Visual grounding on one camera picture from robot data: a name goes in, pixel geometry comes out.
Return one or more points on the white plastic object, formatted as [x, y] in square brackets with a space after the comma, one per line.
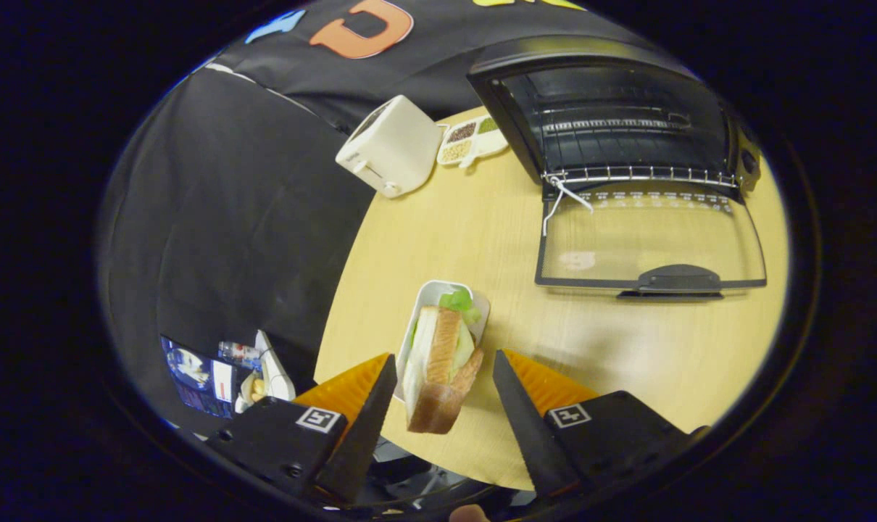
[275, 373]

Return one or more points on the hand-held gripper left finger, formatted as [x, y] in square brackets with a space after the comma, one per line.
[355, 435]

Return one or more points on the white divided dish with grains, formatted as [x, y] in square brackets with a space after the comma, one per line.
[471, 141]

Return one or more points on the white plastic tray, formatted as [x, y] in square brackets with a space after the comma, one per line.
[427, 297]

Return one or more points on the small clear bottle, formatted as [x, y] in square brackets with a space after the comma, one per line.
[239, 352]

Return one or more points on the blue printed box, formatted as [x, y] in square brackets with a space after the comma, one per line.
[192, 377]

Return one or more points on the black toaster oven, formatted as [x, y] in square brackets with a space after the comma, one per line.
[612, 101]

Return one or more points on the lettuce sandwich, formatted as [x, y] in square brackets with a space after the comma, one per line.
[442, 348]

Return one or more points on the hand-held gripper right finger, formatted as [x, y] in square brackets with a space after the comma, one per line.
[529, 435]

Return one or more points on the white pop-up toaster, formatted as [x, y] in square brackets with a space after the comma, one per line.
[391, 148]

